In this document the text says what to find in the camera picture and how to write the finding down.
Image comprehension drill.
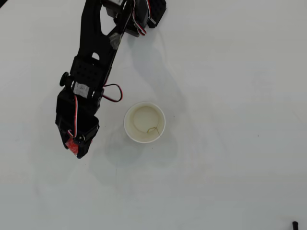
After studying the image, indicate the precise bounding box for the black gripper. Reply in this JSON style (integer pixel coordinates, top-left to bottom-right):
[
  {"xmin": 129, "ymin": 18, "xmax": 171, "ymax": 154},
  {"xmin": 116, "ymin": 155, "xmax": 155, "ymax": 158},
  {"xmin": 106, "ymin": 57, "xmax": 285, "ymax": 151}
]
[{"xmin": 55, "ymin": 89, "xmax": 100, "ymax": 160}]

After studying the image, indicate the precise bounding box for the white red gripper cable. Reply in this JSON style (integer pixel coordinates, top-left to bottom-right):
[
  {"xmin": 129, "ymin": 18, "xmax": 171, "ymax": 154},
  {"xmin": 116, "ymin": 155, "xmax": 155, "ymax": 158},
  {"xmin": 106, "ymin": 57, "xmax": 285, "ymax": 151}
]
[{"xmin": 67, "ymin": 95, "xmax": 80, "ymax": 138}]

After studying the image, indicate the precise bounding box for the red black looped cable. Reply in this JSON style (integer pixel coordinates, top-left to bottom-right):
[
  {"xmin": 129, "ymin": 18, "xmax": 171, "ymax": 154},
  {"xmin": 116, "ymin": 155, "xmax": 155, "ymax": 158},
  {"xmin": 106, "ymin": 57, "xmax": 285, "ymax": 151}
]
[{"xmin": 103, "ymin": 83, "xmax": 123, "ymax": 104}]

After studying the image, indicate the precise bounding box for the white red shoulder cable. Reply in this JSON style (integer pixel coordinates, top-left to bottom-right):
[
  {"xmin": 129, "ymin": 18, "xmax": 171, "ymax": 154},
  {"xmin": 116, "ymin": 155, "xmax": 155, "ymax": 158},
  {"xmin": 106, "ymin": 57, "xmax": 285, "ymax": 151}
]
[{"xmin": 132, "ymin": 0, "xmax": 152, "ymax": 36}]

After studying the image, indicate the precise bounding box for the white paper cup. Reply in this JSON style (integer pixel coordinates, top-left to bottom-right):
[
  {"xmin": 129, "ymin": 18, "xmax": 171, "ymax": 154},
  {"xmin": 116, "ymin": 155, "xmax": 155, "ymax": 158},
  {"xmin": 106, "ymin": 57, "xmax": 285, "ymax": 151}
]
[{"xmin": 123, "ymin": 102, "xmax": 166, "ymax": 144}]

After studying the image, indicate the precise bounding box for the red sugared cube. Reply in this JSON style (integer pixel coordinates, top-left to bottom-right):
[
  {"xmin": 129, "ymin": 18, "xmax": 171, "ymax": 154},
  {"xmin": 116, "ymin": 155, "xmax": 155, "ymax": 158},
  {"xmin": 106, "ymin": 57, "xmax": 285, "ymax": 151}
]
[{"xmin": 66, "ymin": 138, "xmax": 80, "ymax": 156}]

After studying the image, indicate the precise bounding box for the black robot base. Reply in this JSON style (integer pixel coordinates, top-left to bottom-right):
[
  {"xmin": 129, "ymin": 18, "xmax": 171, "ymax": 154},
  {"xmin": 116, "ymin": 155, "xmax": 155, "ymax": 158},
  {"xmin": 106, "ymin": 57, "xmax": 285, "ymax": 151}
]
[{"xmin": 146, "ymin": 0, "xmax": 168, "ymax": 28}]

